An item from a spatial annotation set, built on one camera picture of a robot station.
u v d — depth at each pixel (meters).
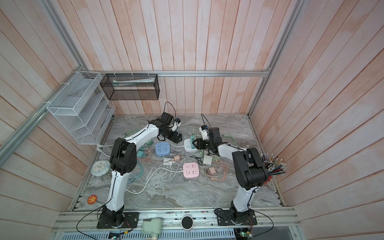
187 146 0.98
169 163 0.91
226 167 0.91
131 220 0.73
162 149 0.97
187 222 0.69
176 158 0.93
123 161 0.59
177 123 0.95
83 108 0.73
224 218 0.73
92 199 0.80
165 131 0.84
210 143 0.78
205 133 0.88
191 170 0.88
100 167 0.89
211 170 0.88
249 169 0.50
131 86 1.04
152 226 0.68
